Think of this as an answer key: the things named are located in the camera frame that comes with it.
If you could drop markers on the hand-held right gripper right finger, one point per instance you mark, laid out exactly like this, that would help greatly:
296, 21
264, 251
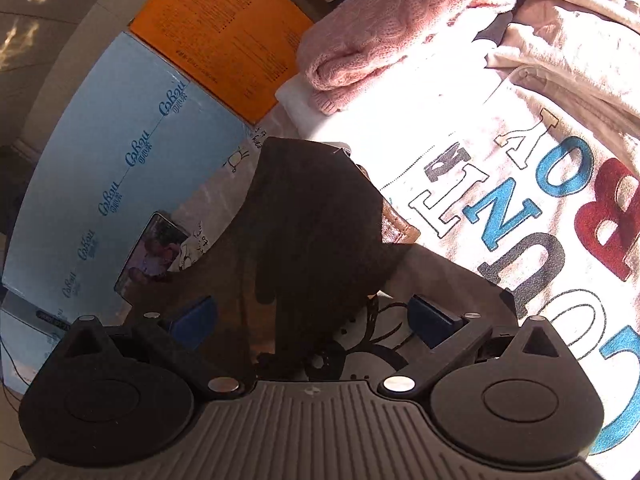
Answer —
425, 321

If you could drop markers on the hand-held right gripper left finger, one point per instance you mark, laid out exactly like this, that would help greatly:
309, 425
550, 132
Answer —
194, 316

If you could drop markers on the brown knitted cloth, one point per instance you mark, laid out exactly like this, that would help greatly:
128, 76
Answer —
400, 222

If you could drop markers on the white letter-print sweatshirt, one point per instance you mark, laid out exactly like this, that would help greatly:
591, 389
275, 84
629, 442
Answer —
500, 170

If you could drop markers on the pale grey box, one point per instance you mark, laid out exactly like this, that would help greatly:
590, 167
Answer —
25, 330

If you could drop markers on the light blue cardboard box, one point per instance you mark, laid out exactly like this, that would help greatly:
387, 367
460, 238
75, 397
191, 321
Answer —
115, 150

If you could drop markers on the white folded cloth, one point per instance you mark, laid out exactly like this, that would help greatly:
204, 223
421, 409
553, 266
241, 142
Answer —
300, 102

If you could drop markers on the orange cardboard box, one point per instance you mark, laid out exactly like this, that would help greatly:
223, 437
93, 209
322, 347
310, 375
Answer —
225, 25

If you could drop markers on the dark cloth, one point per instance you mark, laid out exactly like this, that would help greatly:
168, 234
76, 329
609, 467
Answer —
492, 32

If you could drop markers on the pink knitted sweater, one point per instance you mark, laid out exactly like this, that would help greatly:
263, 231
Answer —
400, 25

